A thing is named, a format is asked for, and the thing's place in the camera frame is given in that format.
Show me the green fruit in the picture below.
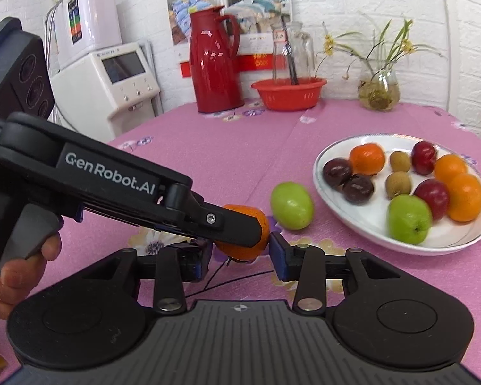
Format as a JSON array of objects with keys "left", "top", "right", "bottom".
[
  {"left": 270, "top": 182, "right": 315, "bottom": 230},
  {"left": 387, "top": 195, "right": 433, "bottom": 245}
]

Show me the mandarin with stem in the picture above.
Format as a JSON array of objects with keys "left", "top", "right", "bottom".
[{"left": 215, "top": 204, "right": 270, "bottom": 261}]

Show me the dark plum front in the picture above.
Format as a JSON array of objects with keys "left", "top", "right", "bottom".
[{"left": 342, "top": 174, "right": 375, "bottom": 205}]

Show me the dark plum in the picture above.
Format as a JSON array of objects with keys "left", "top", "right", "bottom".
[
  {"left": 322, "top": 157, "right": 353, "bottom": 189},
  {"left": 342, "top": 174, "right": 375, "bottom": 205}
]

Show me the dark plum back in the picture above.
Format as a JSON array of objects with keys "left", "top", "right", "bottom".
[{"left": 322, "top": 157, "right": 353, "bottom": 189}]

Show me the brown longan fruit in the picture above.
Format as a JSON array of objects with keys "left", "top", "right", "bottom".
[{"left": 385, "top": 171, "right": 412, "bottom": 200}]

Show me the large red plum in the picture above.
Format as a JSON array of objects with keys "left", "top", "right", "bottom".
[{"left": 414, "top": 178, "right": 449, "bottom": 221}]

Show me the large orange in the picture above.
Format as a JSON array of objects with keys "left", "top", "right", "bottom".
[{"left": 447, "top": 173, "right": 481, "bottom": 223}]

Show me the small yellow-brown longan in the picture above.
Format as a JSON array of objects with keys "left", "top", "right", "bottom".
[{"left": 389, "top": 151, "right": 412, "bottom": 172}]

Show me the person's left hand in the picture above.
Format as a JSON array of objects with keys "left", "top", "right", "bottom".
[{"left": 0, "top": 233, "right": 61, "bottom": 320}]

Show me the white oval plate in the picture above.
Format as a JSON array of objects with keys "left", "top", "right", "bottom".
[{"left": 313, "top": 134, "right": 481, "bottom": 255}]

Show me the pink floral tablecloth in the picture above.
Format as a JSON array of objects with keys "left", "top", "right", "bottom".
[{"left": 0, "top": 99, "right": 481, "bottom": 383}]

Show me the white water dispenser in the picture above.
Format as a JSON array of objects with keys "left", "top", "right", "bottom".
[{"left": 51, "top": 43, "right": 161, "bottom": 142}]

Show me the red plastic basket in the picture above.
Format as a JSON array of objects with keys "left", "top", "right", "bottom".
[{"left": 251, "top": 77, "right": 327, "bottom": 112}]

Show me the white water purifier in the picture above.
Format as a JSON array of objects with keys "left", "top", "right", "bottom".
[{"left": 55, "top": 0, "right": 122, "bottom": 70}]

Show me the red thermos jug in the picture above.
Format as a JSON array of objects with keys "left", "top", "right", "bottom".
[{"left": 189, "top": 6, "right": 244, "bottom": 114}]

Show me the clear glass pitcher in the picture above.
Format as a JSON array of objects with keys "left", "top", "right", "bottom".
[{"left": 272, "top": 16, "right": 315, "bottom": 85}]

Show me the glass vase with plant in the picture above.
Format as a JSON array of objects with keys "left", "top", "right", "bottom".
[{"left": 314, "top": 16, "right": 445, "bottom": 112}]

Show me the wall calendar poster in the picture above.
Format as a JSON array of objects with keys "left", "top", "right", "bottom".
[{"left": 167, "top": 0, "right": 292, "bottom": 77}]

